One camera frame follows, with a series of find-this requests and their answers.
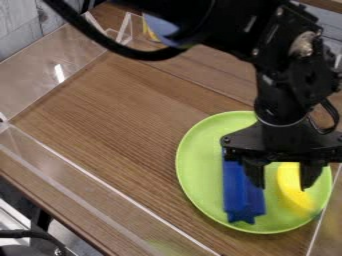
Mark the green round plate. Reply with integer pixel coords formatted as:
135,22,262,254
175,111,333,234

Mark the yellow toy banana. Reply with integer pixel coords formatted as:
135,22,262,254
277,162,319,217

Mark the yellow labelled tin can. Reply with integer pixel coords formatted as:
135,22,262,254
143,16,160,43

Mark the clear acrylic corner bracket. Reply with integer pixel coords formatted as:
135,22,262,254
84,12,134,46

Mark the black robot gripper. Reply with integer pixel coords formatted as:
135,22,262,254
221,97,342,191

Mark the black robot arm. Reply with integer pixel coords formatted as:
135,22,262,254
112,0,342,189

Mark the blue star-shaped prism block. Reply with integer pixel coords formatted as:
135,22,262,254
222,149,266,225

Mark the black cable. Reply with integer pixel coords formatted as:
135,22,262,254
42,0,189,62

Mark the clear acrylic enclosure wall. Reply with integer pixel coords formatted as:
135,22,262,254
0,113,219,256

